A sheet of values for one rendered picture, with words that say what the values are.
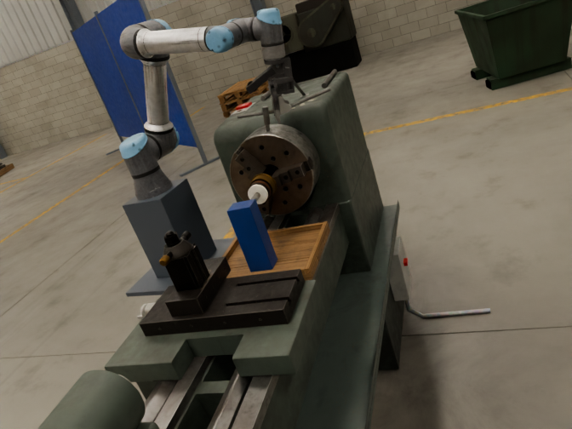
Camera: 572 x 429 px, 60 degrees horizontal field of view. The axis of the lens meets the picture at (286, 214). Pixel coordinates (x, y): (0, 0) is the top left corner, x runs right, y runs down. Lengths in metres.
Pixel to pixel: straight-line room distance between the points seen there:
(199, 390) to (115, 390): 0.41
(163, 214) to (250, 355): 0.93
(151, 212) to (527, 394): 1.62
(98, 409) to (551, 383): 1.78
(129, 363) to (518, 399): 1.48
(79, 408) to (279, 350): 0.46
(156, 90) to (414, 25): 9.93
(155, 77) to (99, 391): 1.33
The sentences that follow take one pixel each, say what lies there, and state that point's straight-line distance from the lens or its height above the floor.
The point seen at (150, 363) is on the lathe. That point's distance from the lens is 1.34.
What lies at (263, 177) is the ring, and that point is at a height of 1.12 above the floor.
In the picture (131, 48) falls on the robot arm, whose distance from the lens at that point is 1.83.
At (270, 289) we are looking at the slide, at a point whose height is 0.97.
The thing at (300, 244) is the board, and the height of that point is 0.89.
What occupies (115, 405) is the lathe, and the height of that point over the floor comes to 1.11.
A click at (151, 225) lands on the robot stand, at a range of 2.04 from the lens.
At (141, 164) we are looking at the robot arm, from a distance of 2.00.
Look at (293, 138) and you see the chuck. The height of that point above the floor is 1.19.
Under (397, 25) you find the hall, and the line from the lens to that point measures 11.67.
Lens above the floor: 1.62
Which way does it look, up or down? 22 degrees down
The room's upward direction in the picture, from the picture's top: 19 degrees counter-clockwise
